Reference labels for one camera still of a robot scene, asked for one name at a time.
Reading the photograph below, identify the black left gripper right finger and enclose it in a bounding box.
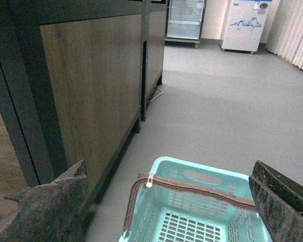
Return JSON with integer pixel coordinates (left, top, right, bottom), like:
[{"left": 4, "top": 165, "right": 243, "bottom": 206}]
[{"left": 249, "top": 160, "right": 303, "bottom": 241}]

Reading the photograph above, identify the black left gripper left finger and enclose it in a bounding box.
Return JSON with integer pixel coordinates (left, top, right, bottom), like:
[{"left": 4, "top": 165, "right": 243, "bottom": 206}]
[{"left": 0, "top": 160, "right": 88, "bottom": 241}]

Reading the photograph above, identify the brown basket handle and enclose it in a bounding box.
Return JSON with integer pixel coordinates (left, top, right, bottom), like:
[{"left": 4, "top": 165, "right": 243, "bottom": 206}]
[{"left": 123, "top": 173, "right": 258, "bottom": 231}]

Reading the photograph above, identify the light blue plastic basket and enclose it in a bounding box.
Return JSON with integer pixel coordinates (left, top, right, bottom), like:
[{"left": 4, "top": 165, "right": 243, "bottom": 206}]
[{"left": 120, "top": 156, "right": 271, "bottom": 241}]

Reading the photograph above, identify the dark wood display cabinet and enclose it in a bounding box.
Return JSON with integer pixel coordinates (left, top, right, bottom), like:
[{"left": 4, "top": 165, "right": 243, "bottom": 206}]
[{"left": 0, "top": 0, "right": 169, "bottom": 217}]

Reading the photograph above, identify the beige curtain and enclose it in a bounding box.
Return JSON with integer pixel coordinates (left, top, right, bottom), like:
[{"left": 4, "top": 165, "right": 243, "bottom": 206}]
[{"left": 265, "top": 1, "right": 303, "bottom": 71}]

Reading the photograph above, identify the white chest freezer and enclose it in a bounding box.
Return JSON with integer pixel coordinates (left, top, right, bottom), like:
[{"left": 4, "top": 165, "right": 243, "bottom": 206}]
[{"left": 219, "top": 0, "right": 272, "bottom": 54}]

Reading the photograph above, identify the glass door fridge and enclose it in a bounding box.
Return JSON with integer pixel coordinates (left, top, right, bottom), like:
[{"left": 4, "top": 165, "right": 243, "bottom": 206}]
[{"left": 165, "top": 0, "right": 206, "bottom": 48}]

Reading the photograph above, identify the white floor cable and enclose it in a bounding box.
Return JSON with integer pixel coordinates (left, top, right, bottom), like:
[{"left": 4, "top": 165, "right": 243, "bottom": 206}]
[{"left": 145, "top": 86, "right": 164, "bottom": 103}]

